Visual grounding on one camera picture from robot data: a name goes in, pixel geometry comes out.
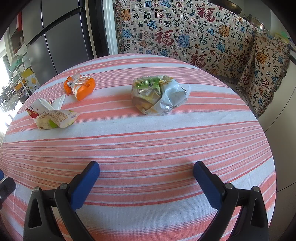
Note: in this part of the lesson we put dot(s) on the yellow white carton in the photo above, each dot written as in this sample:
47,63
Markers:
31,80

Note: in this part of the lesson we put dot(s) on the orange packet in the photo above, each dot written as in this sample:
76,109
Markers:
84,90

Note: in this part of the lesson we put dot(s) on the small printed fringed blanket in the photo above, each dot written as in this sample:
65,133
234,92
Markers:
266,69

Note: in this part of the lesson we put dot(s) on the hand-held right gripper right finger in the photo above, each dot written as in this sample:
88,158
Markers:
208,185

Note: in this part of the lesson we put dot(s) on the large printed fringed blanket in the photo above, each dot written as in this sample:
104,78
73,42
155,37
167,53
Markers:
185,39

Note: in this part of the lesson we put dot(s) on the green plastic basket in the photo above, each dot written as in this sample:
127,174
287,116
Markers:
17,61

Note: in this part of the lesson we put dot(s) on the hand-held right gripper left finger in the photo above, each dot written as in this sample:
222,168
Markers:
85,185

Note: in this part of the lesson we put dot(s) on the white green snack bag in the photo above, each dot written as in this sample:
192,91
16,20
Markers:
166,97

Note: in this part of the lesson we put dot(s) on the white red paper wrapper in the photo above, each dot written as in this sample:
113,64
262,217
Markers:
45,104

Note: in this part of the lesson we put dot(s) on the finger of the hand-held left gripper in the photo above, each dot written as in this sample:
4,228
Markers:
6,186

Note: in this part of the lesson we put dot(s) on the dark metal pan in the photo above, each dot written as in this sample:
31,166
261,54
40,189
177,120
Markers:
225,5

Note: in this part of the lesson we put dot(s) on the pink striped tablecloth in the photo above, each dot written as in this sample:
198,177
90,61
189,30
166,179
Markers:
148,143

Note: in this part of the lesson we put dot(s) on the cream green snack wrapper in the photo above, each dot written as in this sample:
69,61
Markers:
59,119

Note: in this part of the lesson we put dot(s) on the yellow green container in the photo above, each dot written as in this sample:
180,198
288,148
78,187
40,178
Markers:
282,37

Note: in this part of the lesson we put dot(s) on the grey refrigerator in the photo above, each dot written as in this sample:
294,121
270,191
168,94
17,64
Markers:
57,41

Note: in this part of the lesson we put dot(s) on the steel pot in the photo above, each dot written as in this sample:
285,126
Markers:
256,22

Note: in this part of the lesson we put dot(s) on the white storage rack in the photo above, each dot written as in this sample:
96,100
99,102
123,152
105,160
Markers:
22,52

